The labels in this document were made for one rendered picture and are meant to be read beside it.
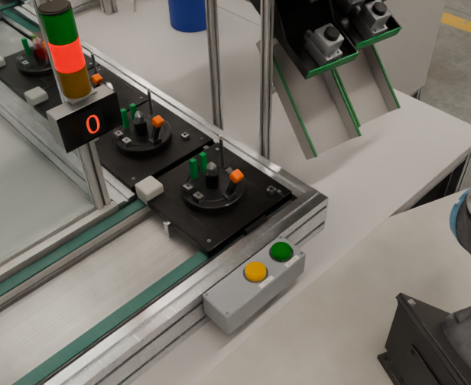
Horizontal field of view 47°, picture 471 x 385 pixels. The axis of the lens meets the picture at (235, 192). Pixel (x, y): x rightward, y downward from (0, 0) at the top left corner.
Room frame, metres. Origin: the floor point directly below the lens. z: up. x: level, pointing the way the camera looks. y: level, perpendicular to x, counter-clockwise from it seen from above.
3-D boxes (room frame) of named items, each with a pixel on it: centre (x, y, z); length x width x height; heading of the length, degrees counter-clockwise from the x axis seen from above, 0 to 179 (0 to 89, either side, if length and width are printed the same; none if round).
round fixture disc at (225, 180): (0.85, 0.05, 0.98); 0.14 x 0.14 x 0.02
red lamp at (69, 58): (0.81, 0.27, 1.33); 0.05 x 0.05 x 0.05
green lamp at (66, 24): (0.81, 0.27, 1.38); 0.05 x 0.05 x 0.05
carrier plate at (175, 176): (0.85, 0.05, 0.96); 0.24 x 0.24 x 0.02; 42
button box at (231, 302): (0.63, -0.03, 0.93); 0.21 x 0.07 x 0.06; 132
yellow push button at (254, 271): (0.63, -0.03, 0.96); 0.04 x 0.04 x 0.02
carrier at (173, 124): (1.04, 0.22, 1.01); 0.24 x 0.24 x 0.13; 42
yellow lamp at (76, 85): (0.81, 0.27, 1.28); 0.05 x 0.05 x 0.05
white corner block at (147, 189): (0.86, 0.19, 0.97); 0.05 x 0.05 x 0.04; 42
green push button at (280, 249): (0.68, -0.08, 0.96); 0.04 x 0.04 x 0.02
